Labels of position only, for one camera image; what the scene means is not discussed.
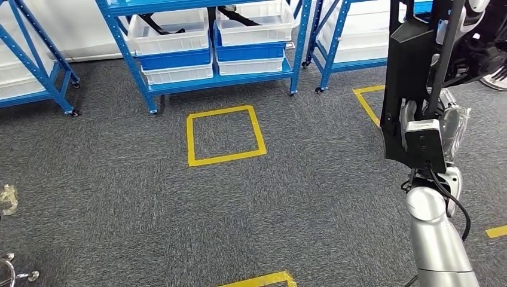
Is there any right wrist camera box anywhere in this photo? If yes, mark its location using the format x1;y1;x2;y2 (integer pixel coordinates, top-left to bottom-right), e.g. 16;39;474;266
403;118;448;174

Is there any yellow floor tape strip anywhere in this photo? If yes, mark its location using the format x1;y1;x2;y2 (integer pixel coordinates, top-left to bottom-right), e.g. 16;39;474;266
485;225;507;239

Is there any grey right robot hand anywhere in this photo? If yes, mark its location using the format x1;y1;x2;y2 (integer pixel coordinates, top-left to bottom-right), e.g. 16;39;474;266
399;87;472;161

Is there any white plastic bin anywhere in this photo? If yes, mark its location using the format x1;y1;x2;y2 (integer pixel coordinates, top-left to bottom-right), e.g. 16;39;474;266
216;55;285;77
142;59;214;86
127;8;210;56
316;0;391;64
215;0;296;47
0;37;56;100

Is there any black plastic panel part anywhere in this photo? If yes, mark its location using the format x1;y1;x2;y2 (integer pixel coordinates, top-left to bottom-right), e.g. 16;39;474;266
379;0;468;164

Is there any chrome chair base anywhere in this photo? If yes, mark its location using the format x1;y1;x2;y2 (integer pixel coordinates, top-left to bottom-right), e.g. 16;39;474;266
0;252;41;287

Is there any black wheeled machine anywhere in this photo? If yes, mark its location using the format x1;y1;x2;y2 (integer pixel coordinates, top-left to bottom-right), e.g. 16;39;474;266
432;0;507;93

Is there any blue steel shelf rack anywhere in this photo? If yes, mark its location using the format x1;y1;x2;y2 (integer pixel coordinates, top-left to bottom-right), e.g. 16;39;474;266
94;0;314;115
0;0;82;118
301;0;435;95

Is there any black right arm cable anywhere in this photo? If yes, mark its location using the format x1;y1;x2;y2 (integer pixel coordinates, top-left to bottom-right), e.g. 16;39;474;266
400;160;472;242

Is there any yellow floor tape square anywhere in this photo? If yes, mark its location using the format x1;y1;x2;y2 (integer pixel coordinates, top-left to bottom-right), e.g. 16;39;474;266
186;105;268;167
215;271;298;287

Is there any crumpled clear tape wad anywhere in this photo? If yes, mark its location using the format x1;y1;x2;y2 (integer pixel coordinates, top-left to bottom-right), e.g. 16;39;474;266
0;184;19;216

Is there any black curved bracket part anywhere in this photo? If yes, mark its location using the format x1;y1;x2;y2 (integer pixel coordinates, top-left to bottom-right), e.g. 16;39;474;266
216;5;262;28
138;14;186;36

